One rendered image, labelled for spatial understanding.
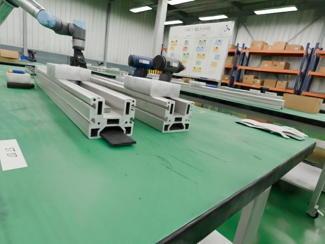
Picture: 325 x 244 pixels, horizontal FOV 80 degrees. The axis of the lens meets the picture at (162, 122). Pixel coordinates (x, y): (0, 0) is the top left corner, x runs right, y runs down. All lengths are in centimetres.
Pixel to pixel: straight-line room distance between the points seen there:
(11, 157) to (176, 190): 24
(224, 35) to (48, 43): 1018
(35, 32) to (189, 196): 1229
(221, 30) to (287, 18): 822
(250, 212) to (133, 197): 64
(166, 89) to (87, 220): 43
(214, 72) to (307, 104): 184
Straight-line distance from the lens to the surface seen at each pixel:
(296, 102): 241
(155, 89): 55
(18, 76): 102
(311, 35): 1140
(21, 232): 22
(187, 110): 56
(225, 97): 216
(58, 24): 136
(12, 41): 1227
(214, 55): 381
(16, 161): 34
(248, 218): 86
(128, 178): 29
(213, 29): 397
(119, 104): 45
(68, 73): 71
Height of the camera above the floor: 93
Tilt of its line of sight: 14 degrees down
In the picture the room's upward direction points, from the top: 9 degrees clockwise
